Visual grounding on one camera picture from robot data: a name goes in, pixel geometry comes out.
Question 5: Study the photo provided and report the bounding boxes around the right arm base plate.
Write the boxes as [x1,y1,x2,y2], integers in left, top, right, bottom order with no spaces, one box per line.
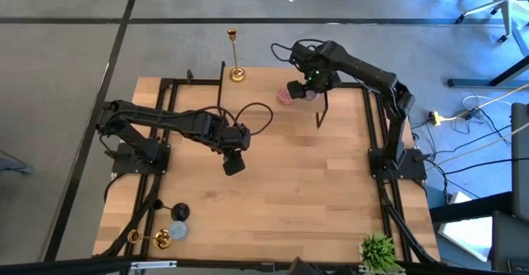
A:
[369,147,427,181]

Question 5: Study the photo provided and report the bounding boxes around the grey cabinet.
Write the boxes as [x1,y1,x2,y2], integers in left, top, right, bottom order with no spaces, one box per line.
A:
[511,102,529,222]

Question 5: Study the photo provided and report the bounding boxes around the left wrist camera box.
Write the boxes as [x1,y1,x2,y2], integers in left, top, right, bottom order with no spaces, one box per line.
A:
[222,152,246,178]

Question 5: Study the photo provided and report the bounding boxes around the grey round candle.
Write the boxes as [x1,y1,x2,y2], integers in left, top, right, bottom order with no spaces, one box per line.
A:
[168,220,189,241]

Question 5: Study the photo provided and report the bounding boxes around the dark desk foot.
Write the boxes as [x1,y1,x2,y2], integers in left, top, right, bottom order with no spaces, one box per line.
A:
[447,54,529,89]

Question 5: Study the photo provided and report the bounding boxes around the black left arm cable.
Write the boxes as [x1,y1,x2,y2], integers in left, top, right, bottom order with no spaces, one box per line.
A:
[181,101,274,138]

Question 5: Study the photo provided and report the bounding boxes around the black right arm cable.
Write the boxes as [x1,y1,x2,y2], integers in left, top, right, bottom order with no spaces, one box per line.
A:
[270,38,327,65]

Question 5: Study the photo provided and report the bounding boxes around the short gold candlestick holder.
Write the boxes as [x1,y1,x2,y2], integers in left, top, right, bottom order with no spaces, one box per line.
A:
[126,228,174,250]

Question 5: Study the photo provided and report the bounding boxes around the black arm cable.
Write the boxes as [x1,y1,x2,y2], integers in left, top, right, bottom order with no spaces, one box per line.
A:
[181,101,274,138]
[270,38,327,65]

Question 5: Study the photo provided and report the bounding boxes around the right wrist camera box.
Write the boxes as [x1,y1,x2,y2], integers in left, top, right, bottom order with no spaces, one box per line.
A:
[287,79,307,100]

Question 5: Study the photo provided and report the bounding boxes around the white office chair base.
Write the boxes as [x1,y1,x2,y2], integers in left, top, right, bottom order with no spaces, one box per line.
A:
[454,0,529,57]

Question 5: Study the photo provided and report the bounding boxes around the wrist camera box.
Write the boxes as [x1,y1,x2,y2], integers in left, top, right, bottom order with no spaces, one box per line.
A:
[222,152,246,178]
[287,79,307,100]

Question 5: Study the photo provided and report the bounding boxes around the black aluminium table frame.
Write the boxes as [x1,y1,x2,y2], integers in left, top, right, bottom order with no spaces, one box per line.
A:
[93,66,441,268]

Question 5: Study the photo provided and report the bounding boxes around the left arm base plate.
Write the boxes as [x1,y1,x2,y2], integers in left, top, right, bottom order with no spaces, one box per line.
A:
[112,141,171,175]

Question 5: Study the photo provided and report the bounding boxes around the green potted plant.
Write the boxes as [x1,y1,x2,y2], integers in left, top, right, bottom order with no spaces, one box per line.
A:
[358,230,407,275]

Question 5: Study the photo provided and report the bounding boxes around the black diagonal beam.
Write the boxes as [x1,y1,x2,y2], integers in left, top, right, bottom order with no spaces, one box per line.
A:
[429,191,513,223]

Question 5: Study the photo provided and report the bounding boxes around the pink patterned round candle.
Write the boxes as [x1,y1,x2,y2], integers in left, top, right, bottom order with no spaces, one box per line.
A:
[276,87,294,106]

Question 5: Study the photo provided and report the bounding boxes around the dark grey box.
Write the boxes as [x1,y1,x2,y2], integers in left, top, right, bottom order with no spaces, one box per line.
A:
[491,211,529,275]

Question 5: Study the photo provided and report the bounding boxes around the tall gold candlestick holder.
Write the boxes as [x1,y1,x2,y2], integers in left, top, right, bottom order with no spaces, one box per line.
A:
[226,27,246,83]

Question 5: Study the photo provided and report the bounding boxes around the beige floor cable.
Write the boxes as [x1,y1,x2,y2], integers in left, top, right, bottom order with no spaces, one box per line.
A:
[427,122,529,171]

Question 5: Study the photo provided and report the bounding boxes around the wooden shelf black legs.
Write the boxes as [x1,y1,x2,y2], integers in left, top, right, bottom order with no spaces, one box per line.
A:
[217,61,331,129]

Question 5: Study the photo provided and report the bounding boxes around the black floor cable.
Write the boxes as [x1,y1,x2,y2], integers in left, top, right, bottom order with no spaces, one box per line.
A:
[442,157,529,176]

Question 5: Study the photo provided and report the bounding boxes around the black candlestick holder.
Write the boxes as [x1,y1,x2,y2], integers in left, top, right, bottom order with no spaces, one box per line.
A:
[152,198,191,222]

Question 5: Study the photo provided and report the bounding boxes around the white panel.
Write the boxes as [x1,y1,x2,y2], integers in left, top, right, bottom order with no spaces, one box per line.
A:
[437,191,493,263]

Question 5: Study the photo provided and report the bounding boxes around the silver metal bracket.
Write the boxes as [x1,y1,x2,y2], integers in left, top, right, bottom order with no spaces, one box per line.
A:
[130,259,178,270]

